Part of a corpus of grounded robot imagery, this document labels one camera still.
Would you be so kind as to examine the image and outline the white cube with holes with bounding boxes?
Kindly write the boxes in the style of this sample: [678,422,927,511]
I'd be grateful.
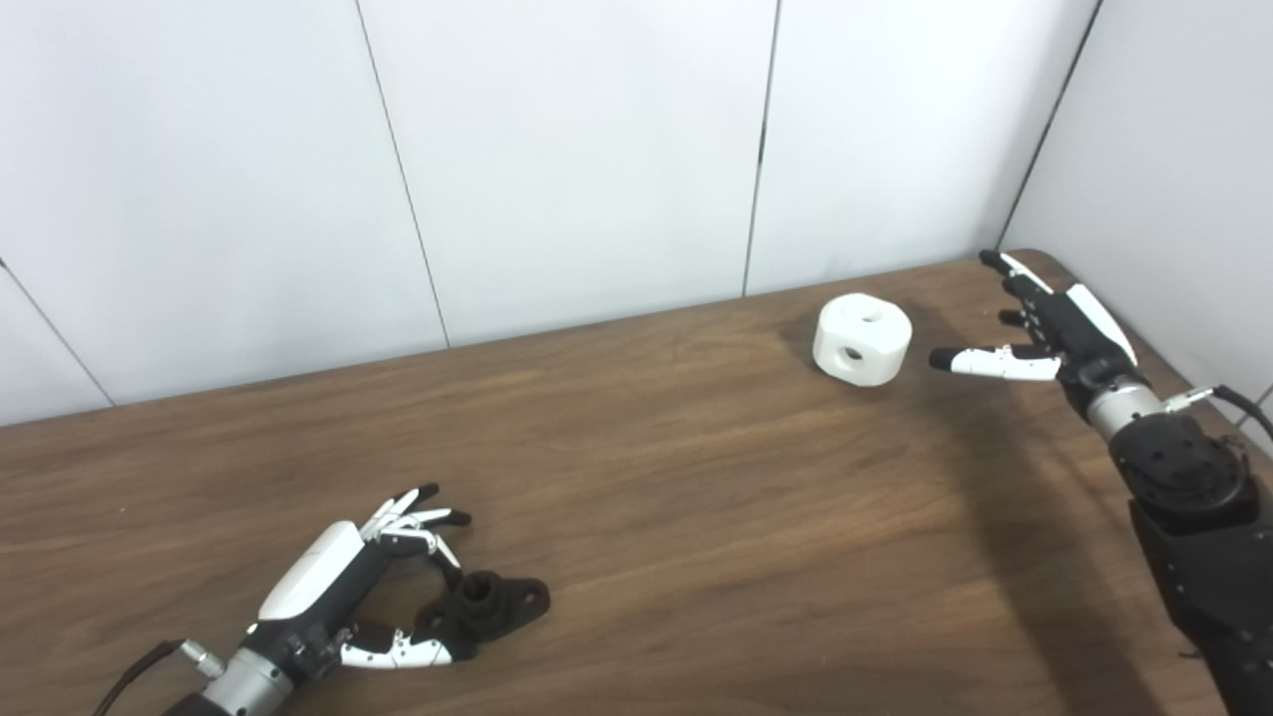
[812,293,914,388]

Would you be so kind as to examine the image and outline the black holder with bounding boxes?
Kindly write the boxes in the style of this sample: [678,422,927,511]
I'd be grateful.
[414,569,551,663]

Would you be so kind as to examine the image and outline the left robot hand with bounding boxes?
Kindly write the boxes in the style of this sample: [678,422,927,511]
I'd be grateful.
[241,482,473,687]

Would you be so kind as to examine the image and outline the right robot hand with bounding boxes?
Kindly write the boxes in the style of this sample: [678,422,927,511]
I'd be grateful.
[928,249,1142,395]

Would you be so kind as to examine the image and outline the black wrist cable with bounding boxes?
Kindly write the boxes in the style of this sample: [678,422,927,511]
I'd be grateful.
[91,638,229,716]
[1161,384,1273,445]

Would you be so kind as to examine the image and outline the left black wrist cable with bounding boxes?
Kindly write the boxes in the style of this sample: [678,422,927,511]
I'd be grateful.
[91,638,229,716]

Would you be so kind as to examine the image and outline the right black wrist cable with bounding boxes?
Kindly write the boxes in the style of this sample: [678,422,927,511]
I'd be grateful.
[1161,384,1273,445]

